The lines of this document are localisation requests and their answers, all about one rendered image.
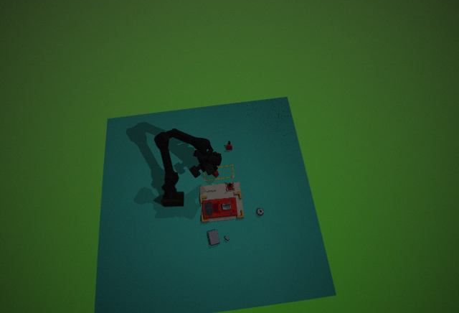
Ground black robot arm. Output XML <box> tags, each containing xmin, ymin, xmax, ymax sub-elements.
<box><xmin>154</xmin><ymin>129</ymin><xmax>222</xmax><ymax>200</ymax></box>

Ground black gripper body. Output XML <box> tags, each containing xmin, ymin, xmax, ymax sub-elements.
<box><xmin>189</xmin><ymin>162</ymin><xmax>208</xmax><ymax>178</ymax></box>

